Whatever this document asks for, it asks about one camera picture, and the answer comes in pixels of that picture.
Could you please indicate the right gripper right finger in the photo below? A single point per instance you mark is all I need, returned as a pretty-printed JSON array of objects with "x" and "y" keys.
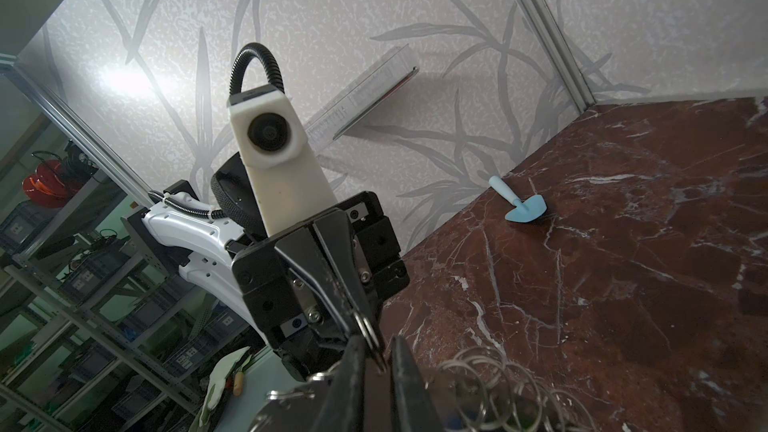
[{"x": 412, "y": 407}]

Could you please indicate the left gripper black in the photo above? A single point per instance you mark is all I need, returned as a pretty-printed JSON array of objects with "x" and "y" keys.
[{"x": 315, "y": 285}]

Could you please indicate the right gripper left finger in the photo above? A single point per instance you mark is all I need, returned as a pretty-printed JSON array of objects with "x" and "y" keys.
[{"x": 343, "y": 407}]

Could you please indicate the metal key ring plate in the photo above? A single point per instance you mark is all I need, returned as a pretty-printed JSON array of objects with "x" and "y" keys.
[{"x": 478, "y": 389}]

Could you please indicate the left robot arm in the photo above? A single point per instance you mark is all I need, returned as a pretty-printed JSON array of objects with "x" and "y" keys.
[{"x": 197, "y": 242}]

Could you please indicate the light blue toy shovel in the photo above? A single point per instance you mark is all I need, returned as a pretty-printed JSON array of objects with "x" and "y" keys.
[{"x": 523, "y": 211}]

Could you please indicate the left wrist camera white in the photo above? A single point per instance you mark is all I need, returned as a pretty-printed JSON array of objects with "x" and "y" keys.
[{"x": 286, "y": 178}]

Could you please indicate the clear plastic wall shelf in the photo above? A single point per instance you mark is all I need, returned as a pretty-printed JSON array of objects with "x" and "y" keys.
[{"x": 372, "y": 87}]

